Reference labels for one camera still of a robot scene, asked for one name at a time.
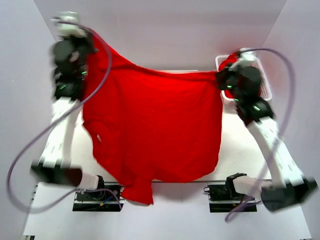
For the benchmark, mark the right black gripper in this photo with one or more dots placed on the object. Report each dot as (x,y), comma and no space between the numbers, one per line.
(221,76)

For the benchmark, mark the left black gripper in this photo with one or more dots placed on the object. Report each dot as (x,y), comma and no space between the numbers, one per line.
(86,40)

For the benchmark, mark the red t shirt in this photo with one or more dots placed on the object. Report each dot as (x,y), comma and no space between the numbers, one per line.
(150,125)

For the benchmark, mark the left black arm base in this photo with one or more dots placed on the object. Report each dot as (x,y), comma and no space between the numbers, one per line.
(101,201)

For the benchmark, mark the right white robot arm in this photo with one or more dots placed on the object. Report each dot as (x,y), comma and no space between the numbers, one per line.
(288,185)

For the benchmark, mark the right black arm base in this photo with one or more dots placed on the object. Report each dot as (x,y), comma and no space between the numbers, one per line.
(220,200)

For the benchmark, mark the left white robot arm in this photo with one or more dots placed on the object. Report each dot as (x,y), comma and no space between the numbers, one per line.
(55,164)

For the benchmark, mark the red t shirts pile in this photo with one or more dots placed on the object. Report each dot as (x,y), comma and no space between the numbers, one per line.
(226,62)

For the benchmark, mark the white plastic basket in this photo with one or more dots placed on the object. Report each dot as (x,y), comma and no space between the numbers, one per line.
(265,91)

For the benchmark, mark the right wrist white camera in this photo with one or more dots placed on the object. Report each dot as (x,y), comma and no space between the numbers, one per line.
(245,57)

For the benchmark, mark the wrist white camera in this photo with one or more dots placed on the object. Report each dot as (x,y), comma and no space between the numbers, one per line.
(68,24)
(245,57)

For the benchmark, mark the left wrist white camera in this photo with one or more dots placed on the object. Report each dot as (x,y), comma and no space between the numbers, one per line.
(68,24)

